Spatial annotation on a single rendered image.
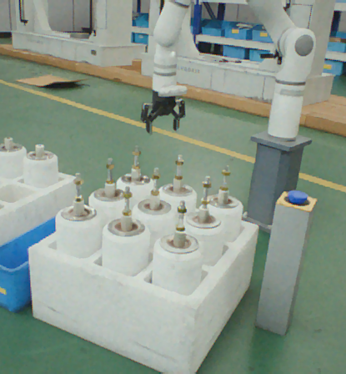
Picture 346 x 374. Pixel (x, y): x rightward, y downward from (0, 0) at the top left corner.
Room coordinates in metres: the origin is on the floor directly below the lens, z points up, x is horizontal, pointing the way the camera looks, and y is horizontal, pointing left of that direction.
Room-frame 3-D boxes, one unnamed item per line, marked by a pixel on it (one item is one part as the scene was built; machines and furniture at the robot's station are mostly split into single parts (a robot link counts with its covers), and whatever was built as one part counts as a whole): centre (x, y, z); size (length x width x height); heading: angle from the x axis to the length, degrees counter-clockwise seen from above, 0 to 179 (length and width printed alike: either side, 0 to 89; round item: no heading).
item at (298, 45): (1.40, -0.34, 0.54); 0.09 x 0.09 x 0.17; 16
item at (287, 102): (1.40, -0.34, 0.39); 0.09 x 0.09 x 0.17; 49
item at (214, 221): (0.87, -0.07, 0.25); 0.08 x 0.08 x 0.01
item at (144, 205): (0.92, 0.03, 0.25); 0.08 x 0.08 x 0.01
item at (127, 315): (0.92, 0.03, 0.09); 0.39 x 0.39 x 0.18; 65
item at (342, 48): (5.81, -1.94, 0.36); 0.50 x 0.38 x 0.21; 138
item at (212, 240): (0.87, -0.07, 0.16); 0.10 x 0.10 x 0.18
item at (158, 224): (0.92, 0.03, 0.16); 0.10 x 0.10 x 0.18
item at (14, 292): (0.98, 0.31, 0.06); 0.30 x 0.11 x 0.12; 154
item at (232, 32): (6.69, -0.89, 0.36); 0.50 x 0.38 x 0.21; 139
